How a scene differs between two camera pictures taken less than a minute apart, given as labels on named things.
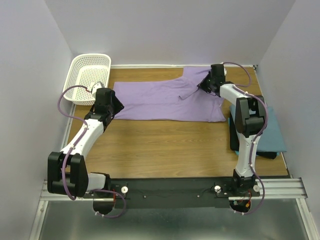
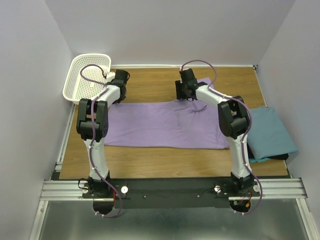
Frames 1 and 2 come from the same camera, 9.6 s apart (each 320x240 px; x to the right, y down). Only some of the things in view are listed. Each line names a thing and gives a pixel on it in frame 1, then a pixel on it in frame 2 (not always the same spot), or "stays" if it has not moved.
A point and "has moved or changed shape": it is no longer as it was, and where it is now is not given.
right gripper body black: (205, 83) to (180, 90)
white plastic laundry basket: (85, 70) stays
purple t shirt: (180, 99) has moved or changed shape
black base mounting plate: (151, 193) stays
